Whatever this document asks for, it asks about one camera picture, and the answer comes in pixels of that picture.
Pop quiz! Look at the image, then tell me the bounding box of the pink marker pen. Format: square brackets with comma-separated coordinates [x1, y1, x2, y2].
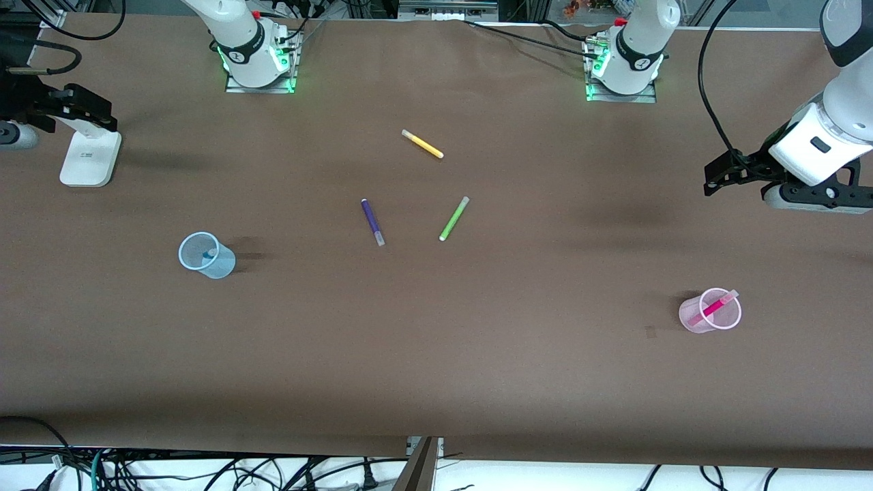
[687, 290, 740, 327]

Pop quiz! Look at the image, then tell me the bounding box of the translucent pink plastic cup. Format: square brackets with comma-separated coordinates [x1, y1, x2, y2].
[679, 287, 743, 335]

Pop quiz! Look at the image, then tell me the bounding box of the translucent blue plastic cup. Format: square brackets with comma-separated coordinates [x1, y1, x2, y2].
[178, 232, 237, 280]

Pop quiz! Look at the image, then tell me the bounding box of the green marker pen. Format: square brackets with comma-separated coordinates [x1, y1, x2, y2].
[439, 196, 471, 242]

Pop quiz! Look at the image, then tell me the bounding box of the purple marker pen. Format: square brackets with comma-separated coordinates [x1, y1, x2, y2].
[361, 198, 386, 247]

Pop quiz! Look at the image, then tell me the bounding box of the yellow marker pen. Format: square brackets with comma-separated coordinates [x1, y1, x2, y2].
[401, 129, 445, 160]

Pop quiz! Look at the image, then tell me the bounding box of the wooden table leg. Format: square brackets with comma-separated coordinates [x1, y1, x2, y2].
[392, 436, 444, 491]

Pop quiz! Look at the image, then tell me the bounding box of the white camera stand base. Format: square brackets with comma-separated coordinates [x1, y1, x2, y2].
[51, 113, 122, 188]

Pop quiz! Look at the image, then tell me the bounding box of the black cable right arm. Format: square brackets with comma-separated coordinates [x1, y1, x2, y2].
[0, 0, 127, 76]

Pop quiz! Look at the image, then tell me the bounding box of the black cable on table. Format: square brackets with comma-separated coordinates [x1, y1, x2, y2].
[464, 19, 601, 59]

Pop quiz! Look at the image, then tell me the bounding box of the black looped floor cable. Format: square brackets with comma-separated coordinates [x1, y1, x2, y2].
[0, 416, 72, 471]

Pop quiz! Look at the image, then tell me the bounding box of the teal floor cable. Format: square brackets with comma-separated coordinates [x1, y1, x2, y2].
[89, 449, 110, 491]

